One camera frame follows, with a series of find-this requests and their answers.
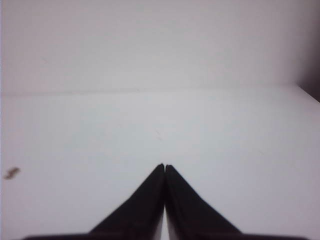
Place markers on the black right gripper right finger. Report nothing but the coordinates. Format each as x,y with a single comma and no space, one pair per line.
187,213

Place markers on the small brown table stain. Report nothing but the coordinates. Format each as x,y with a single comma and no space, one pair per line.
11,173

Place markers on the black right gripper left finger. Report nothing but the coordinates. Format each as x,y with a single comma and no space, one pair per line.
142,212

